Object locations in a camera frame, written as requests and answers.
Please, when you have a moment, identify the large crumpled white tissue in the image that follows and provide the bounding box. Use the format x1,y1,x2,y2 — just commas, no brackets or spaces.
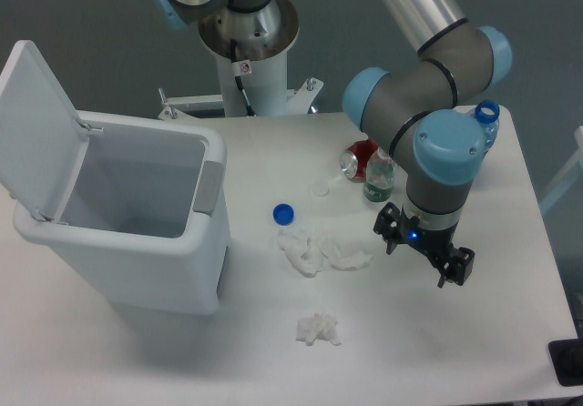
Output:
277,228,373,278

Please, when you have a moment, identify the white frame at right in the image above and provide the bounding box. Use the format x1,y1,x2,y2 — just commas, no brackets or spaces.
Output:
538,126,582,216

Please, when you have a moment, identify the small crumpled white tissue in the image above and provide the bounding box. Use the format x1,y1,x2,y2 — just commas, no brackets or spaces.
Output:
295,313,341,346

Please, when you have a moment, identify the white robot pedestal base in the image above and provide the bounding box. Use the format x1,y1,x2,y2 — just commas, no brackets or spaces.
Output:
159,54,324,119

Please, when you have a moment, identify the blue bottle cap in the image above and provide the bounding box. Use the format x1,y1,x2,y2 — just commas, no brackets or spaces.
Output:
272,203,295,226

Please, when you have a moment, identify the crushed red soda can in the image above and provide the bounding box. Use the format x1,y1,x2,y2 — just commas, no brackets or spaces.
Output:
340,138,377,183

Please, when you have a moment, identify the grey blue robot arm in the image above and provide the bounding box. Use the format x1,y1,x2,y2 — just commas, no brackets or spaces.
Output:
159,0,513,285

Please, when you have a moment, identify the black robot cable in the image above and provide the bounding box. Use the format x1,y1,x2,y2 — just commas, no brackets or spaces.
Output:
230,39,256,117

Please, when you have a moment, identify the blue plastic bottle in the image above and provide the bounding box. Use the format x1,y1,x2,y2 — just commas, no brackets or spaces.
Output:
468,99,500,155

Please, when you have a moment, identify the black device at edge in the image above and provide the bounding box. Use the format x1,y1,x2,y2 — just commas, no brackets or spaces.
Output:
547,339,582,387

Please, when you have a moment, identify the white trash can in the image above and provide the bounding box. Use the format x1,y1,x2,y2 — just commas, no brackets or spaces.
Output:
1,40,230,315

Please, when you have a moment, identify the clear white bottle cap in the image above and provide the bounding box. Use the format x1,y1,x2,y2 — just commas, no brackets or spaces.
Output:
311,181,330,198

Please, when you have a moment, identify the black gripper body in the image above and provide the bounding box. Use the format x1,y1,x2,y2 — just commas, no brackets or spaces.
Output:
397,210,457,263

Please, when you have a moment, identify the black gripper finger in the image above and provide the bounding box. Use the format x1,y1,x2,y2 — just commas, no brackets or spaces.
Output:
373,202,403,254
434,246,475,288

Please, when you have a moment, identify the clear green-label bottle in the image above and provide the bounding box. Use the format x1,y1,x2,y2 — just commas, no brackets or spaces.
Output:
363,148,394,202

